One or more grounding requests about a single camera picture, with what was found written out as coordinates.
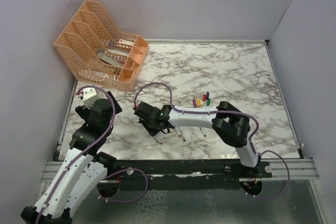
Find white card in organizer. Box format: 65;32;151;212
118;39;134;46

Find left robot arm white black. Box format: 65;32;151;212
20;86;122;223

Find white pen green end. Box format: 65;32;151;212
199;127;207;137

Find orange mesh file organizer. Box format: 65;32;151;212
54;0;149;91

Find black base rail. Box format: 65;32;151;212
95;154;272;197

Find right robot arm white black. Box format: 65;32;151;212
134;102;260;177

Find white pen blue end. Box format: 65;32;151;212
179;127;186;142

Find grey stapler in organizer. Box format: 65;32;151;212
97;52;123;67

